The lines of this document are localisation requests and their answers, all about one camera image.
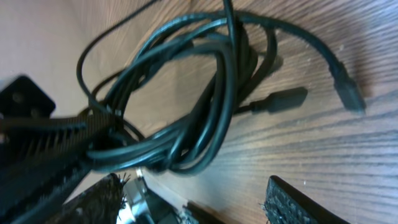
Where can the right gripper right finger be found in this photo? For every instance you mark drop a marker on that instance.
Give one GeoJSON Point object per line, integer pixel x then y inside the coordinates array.
{"type": "Point", "coordinates": [285, 204]}

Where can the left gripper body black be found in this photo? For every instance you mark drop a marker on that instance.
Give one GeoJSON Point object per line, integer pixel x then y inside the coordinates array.
{"type": "Point", "coordinates": [21, 97]}

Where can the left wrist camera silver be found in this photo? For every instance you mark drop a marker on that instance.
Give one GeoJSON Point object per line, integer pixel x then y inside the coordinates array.
{"type": "Point", "coordinates": [146, 201]}

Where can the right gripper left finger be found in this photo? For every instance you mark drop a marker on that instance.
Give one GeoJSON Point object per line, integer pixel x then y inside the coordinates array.
{"type": "Point", "coordinates": [99, 204]}

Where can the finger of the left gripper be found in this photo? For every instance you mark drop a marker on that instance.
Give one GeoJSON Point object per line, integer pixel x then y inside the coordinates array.
{"type": "Point", "coordinates": [44, 159]}

